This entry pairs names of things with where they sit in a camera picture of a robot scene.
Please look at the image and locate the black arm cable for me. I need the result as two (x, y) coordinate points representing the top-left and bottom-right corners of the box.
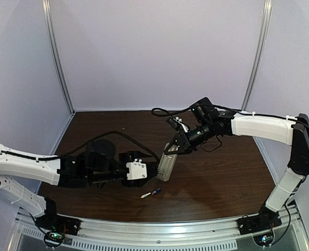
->
(151, 104), (309, 147)
(0, 130), (160, 164)

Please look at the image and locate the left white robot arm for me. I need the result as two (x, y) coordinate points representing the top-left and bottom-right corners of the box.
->
(0, 139), (158, 225)

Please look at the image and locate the left aluminium frame post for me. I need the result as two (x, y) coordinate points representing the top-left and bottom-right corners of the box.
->
(42, 0), (75, 116)

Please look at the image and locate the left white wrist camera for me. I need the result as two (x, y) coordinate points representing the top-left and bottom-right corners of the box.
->
(126, 159), (147, 180)

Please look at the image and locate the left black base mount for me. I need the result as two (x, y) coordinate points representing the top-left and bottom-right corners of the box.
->
(31, 214), (82, 249)

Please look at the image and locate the grey remote control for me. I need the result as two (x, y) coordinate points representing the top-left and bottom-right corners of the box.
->
(156, 153), (177, 182)

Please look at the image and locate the white gold AAA battery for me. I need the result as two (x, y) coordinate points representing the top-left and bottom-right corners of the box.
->
(140, 192), (152, 199)

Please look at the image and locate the front aluminium rail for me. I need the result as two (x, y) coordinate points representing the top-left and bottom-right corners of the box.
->
(9, 203), (308, 251)

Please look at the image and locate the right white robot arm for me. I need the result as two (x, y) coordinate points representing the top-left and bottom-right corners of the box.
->
(161, 97), (309, 226)

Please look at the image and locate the aluminium frame post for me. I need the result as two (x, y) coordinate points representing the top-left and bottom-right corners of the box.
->
(42, 0), (75, 116)
(241, 0), (272, 110)

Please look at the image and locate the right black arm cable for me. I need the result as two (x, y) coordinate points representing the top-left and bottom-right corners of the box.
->
(151, 104), (309, 147)

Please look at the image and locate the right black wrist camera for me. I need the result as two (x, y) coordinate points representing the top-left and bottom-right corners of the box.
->
(166, 117), (190, 133)

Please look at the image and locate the right aluminium frame post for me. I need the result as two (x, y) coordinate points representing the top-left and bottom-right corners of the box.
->
(241, 0), (272, 110)

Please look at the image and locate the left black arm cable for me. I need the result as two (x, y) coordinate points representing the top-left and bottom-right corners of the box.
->
(0, 130), (160, 164)

